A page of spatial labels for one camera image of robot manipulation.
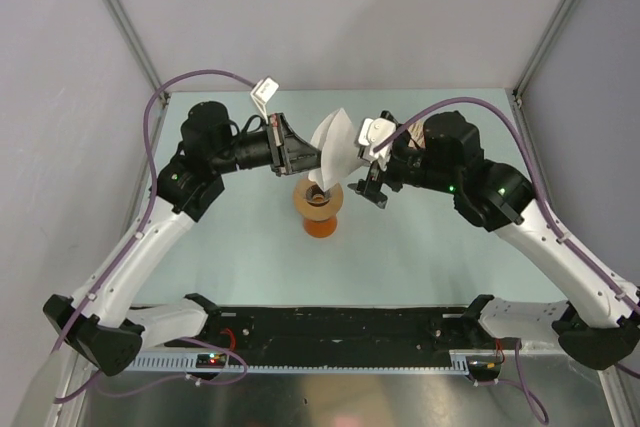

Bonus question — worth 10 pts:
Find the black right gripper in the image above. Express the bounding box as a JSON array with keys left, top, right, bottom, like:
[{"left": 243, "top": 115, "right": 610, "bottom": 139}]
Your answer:
[{"left": 348, "top": 131, "right": 459, "bottom": 209}]

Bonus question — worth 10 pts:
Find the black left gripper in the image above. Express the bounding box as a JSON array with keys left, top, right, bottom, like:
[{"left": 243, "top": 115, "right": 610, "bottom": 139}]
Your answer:
[{"left": 211, "top": 113, "right": 332, "bottom": 177}]

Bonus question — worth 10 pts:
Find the white paper coffee filter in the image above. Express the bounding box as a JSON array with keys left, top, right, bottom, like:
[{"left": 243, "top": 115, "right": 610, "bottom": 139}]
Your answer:
[{"left": 308, "top": 108, "right": 362, "bottom": 191}]

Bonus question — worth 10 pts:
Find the orange carafe with wooden collar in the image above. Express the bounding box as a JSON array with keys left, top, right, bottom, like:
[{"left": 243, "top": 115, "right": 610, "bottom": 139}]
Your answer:
[{"left": 293, "top": 177, "right": 344, "bottom": 239}]

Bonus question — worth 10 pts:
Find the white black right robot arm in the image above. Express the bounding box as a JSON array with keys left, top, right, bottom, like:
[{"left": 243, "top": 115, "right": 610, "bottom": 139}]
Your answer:
[{"left": 351, "top": 111, "right": 639, "bottom": 370}]

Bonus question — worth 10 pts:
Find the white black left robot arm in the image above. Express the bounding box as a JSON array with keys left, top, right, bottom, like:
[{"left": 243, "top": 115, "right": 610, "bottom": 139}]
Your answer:
[{"left": 43, "top": 101, "right": 321, "bottom": 376}]

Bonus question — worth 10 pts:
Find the orange coffee filter package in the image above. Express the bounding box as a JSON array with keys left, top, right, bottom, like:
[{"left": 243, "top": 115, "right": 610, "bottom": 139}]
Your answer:
[{"left": 407, "top": 123, "right": 425, "bottom": 149}]

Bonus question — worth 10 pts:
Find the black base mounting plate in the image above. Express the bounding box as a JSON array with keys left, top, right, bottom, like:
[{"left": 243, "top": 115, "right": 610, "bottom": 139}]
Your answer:
[{"left": 139, "top": 304, "right": 524, "bottom": 368}]

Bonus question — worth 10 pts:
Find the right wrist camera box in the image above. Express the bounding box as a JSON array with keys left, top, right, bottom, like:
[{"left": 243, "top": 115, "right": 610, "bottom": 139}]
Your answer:
[{"left": 357, "top": 117, "right": 396, "bottom": 171}]

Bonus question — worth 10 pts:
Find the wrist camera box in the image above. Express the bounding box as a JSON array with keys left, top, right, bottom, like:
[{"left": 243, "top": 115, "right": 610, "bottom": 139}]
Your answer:
[
  {"left": 357, "top": 117, "right": 396, "bottom": 171},
  {"left": 250, "top": 76, "right": 280, "bottom": 120}
]

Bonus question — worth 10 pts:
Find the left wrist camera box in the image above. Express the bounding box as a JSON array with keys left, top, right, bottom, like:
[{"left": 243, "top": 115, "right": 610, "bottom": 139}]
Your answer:
[{"left": 250, "top": 76, "right": 280, "bottom": 120}]

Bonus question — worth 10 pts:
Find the grey aluminium frame rail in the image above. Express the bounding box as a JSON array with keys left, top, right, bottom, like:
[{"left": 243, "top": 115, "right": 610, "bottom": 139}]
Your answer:
[{"left": 102, "top": 0, "right": 162, "bottom": 90}]

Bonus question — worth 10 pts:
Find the white slotted cable duct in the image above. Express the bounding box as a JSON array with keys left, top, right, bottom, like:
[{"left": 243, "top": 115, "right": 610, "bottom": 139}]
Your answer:
[{"left": 125, "top": 351, "right": 469, "bottom": 376}]

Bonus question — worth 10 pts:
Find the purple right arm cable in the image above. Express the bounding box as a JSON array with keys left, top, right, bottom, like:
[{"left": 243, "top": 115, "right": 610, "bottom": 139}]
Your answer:
[{"left": 374, "top": 96, "right": 640, "bottom": 421}]

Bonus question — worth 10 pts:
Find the right grey frame post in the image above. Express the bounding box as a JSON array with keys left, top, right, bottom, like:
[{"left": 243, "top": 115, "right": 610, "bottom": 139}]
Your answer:
[{"left": 512, "top": 0, "right": 581, "bottom": 103}]

